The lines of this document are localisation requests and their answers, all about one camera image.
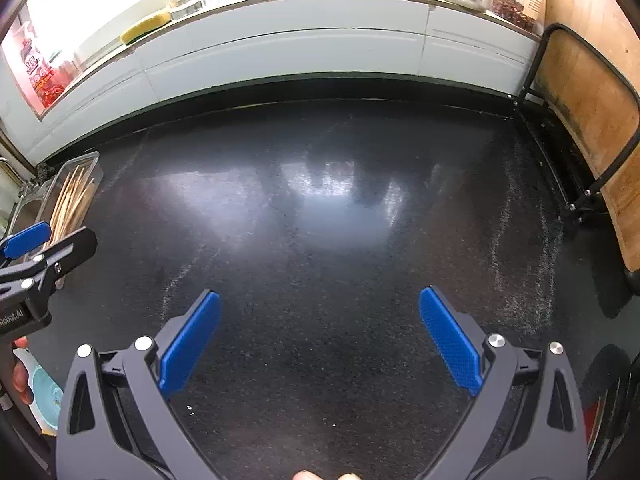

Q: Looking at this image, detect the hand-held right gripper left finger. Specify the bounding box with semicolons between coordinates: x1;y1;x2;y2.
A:
55;289;222;480

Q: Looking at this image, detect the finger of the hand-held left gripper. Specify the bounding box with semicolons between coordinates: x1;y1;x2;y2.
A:
29;228;99;292
0;223;52;262

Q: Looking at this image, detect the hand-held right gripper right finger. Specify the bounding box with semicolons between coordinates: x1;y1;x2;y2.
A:
418;285;588;480

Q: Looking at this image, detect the bundle of wooden chopsticks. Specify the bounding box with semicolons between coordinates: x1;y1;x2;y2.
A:
42;165;96;256

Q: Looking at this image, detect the clear plastic container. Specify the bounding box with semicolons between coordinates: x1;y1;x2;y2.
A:
12;152;105;291

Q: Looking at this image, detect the person's left hand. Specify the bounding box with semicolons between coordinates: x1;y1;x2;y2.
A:
11;336;35;407

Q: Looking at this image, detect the person's right hand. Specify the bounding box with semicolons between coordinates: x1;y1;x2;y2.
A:
292;469;361;480

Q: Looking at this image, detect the red printed refill bag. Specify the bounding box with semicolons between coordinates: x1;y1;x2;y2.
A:
10;20;71;111

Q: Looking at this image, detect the yellow sponge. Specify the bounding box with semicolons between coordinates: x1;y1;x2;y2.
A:
120;12;173;46

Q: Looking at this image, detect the wooden cutting board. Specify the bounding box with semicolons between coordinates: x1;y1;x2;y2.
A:
530;0;640;273

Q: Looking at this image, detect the black metal rack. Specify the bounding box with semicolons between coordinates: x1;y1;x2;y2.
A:
512;22;640;223

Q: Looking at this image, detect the jar of dried red spices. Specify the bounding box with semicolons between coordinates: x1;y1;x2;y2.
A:
487;0;538;33

